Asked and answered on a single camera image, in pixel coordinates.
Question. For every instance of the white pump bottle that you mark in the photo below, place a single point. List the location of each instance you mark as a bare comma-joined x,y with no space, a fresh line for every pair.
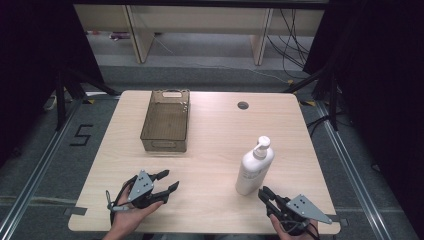
253,166

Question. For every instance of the black curtain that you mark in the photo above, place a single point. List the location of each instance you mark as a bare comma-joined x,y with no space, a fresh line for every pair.
36,66
383,83

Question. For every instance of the person's left hand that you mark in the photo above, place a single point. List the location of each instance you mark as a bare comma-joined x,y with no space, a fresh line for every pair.
128,218

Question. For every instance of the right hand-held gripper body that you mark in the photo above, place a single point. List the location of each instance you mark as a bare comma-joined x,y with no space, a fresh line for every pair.
305,208

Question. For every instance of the round grey table grommet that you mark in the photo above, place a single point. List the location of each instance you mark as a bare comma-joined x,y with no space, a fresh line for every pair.
243,105

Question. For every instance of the person's right hand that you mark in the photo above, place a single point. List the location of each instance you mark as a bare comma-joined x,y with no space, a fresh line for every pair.
283,234

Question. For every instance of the brown transparent plastic basket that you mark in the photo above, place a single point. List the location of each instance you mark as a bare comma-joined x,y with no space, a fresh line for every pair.
165,126

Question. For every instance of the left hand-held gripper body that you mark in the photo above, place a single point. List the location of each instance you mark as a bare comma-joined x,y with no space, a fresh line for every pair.
140,188

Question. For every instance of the aluminium floor rail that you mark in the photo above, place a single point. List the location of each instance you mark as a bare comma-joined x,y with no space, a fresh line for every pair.
36,173
353,173

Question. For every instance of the black metal stand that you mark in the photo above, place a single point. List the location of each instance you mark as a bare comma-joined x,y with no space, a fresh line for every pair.
60,100
333,100

